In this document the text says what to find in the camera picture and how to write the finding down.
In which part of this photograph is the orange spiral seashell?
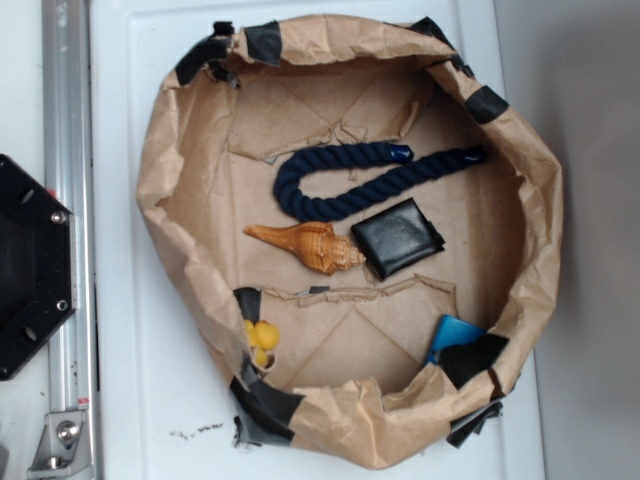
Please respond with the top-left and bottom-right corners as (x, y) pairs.
(243, 221), (366, 275)

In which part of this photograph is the brown paper bag bin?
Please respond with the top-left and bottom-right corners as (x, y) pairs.
(137, 15), (563, 469)

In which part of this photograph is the yellow rubber duck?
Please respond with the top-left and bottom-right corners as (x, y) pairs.
(243, 319), (280, 368)

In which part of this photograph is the blue plastic card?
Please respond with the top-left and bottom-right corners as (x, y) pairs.
(425, 314), (486, 365)

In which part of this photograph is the white plastic tray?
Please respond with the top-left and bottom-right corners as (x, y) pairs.
(90, 1), (545, 479)

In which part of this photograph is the navy blue twisted rope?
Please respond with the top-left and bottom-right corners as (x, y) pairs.
(272, 141), (487, 222)

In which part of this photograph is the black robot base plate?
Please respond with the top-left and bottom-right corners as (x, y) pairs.
(1, 155), (75, 381)

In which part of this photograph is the aluminium extrusion rail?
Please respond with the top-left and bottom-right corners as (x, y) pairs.
(27, 0), (104, 480)

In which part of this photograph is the metal corner bracket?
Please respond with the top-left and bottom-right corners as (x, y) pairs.
(27, 410), (92, 479)

